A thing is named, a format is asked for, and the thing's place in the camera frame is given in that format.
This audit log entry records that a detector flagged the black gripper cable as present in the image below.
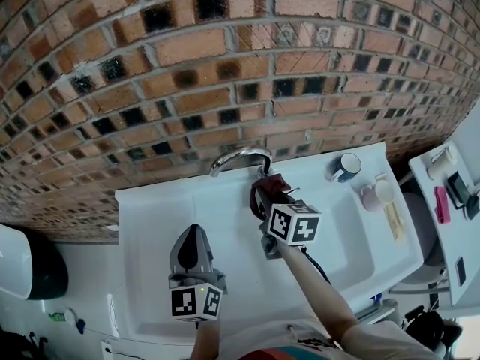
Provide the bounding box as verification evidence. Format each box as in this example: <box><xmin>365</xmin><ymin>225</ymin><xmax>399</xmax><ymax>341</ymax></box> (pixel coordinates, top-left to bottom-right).
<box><xmin>299</xmin><ymin>244</ymin><xmax>332</xmax><ymax>286</ymax></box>

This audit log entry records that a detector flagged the beige tube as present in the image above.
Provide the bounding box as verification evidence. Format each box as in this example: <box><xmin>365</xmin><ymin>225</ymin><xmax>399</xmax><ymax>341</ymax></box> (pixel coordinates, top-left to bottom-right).
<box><xmin>382</xmin><ymin>202</ymin><xmax>407</xmax><ymax>244</ymax></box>

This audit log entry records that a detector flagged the dark blue mug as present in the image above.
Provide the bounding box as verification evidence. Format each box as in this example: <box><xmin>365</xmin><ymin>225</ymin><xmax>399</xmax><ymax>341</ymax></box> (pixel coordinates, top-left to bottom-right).
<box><xmin>325</xmin><ymin>152</ymin><xmax>363</xmax><ymax>185</ymax></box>

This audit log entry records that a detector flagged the black bag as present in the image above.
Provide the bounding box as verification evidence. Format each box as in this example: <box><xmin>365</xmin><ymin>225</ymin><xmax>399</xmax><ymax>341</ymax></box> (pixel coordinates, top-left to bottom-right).
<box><xmin>403</xmin><ymin>305</ymin><xmax>446</xmax><ymax>353</ymax></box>

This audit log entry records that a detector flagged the person's white shirt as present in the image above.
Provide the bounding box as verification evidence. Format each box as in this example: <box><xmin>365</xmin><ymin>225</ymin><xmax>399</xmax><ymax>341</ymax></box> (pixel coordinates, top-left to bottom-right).
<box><xmin>219</xmin><ymin>316</ymin><xmax>446</xmax><ymax>360</ymax></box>

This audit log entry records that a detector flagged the cream cup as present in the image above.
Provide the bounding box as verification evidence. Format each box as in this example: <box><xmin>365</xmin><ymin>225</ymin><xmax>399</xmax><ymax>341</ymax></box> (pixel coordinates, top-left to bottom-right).
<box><xmin>373</xmin><ymin>173</ymin><xmax>394</xmax><ymax>206</ymax></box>

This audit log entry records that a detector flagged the person's right forearm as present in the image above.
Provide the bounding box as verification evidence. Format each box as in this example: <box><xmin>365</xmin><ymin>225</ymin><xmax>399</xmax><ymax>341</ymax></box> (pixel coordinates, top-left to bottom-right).
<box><xmin>277</xmin><ymin>242</ymin><xmax>358</xmax><ymax>339</ymax></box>

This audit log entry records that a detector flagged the white roll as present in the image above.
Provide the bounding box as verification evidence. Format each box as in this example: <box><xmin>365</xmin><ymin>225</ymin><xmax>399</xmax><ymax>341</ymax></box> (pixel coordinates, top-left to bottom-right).
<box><xmin>427</xmin><ymin>145</ymin><xmax>458</xmax><ymax>182</ymax></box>

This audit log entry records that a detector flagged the chrome sink faucet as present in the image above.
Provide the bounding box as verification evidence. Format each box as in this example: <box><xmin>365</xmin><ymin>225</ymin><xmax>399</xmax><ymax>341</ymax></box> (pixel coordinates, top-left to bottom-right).
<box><xmin>209</xmin><ymin>147</ymin><xmax>274</xmax><ymax>179</ymax></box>

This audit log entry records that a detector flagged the dark red cloth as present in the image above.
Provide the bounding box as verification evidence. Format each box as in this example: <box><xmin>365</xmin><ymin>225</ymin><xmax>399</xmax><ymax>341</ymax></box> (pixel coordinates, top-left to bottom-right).
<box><xmin>250</xmin><ymin>174</ymin><xmax>292</xmax><ymax>221</ymax></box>

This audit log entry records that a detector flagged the white ceramic sink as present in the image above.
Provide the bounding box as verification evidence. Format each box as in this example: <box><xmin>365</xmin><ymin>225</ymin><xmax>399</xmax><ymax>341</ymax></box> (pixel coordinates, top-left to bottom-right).
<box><xmin>113</xmin><ymin>141</ymin><xmax>425</xmax><ymax>347</ymax></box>

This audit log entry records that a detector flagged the pink comb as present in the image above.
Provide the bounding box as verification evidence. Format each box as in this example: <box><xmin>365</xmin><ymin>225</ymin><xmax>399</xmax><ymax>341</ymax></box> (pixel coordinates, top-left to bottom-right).
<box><xmin>433</xmin><ymin>186</ymin><xmax>452</xmax><ymax>225</ymax></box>

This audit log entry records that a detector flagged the pink cup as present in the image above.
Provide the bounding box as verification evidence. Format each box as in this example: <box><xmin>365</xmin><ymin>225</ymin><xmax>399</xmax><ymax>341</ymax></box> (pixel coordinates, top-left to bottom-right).
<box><xmin>360</xmin><ymin>184</ymin><xmax>384</xmax><ymax>214</ymax></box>

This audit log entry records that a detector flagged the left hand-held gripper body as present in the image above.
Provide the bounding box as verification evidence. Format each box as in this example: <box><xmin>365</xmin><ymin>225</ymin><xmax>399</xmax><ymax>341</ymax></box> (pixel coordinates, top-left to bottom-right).
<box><xmin>167</xmin><ymin>223</ymin><xmax>228</xmax><ymax>323</ymax></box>

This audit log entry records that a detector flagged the person's left forearm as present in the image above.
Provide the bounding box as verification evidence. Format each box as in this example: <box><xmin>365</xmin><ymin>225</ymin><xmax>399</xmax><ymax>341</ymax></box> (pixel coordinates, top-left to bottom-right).
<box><xmin>190</xmin><ymin>316</ymin><xmax>222</xmax><ymax>360</ymax></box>

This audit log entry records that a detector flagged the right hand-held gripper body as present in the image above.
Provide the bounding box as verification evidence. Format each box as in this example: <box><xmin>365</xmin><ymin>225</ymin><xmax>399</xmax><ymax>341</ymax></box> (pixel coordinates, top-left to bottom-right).
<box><xmin>256</xmin><ymin>188</ymin><xmax>323</xmax><ymax>263</ymax></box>

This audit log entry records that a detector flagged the black device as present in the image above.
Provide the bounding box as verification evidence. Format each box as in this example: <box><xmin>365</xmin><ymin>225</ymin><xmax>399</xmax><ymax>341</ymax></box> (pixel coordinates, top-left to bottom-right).
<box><xmin>445</xmin><ymin>171</ymin><xmax>471</xmax><ymax>209</ymax></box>

